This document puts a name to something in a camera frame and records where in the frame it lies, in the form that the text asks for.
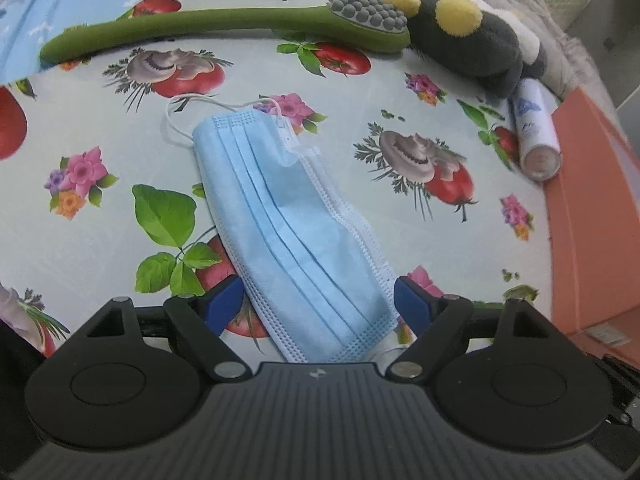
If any blue bedsheet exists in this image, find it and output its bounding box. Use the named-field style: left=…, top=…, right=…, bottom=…
left=0, top=0, right=186, bottom=83

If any fruit printed tablecloth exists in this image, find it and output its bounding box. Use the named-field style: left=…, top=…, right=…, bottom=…
left=0, top=0, right=566, bottom=361

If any salmon cardboard box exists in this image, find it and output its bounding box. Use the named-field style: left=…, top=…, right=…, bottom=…
left=545, top=85, right=640, bottom=361

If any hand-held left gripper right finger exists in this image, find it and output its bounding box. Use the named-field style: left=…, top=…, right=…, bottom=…
left=385, top=276, right=573, bottom=381

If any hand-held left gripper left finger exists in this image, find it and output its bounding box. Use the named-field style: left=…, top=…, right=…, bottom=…
left=65, top=274, right=252, bottom=382

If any green massage stick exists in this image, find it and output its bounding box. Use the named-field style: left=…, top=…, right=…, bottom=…
left=39, top=0, right=412, bottom=67

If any grey white plush toy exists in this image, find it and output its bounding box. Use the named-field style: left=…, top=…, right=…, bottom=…
left=382, top=0, right=548, bottom=98

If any blue face mask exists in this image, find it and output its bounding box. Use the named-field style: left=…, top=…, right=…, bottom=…
left=165, top=96, right=401, bottom=365

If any white spray can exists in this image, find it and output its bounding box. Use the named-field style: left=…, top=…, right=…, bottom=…
left=509, top=79, right=563, bottom=182

